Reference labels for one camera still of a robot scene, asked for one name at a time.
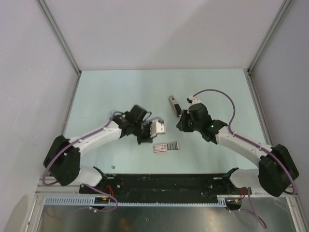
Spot red white staple box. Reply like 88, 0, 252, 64
153, 142, 180, 153

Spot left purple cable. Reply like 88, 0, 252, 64
42, 110, 165, 187

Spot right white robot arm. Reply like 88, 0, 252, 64
176, 103, 298, 197

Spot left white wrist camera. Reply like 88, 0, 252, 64
150, 119, 167, 138

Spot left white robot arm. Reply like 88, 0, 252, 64
42, 105, 153, 193

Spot grey cable duct rail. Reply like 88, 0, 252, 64
44, 195, 226, 208

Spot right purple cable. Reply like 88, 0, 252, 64
190, 89, 298, 195

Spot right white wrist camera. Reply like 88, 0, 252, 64
186, 95, 201, 105

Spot beige deli stapler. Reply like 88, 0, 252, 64
169, 95, 182, 118

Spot aluminium frame rails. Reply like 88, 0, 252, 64
42, 69, 299, 229

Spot purple cable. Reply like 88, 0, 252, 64
190, 89, 298, 195
42, 110, 165, 187

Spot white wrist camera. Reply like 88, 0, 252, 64
150, 119, 167, 138
186, 95, 201, 105

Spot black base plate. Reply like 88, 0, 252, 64
79, 173, 252, 203

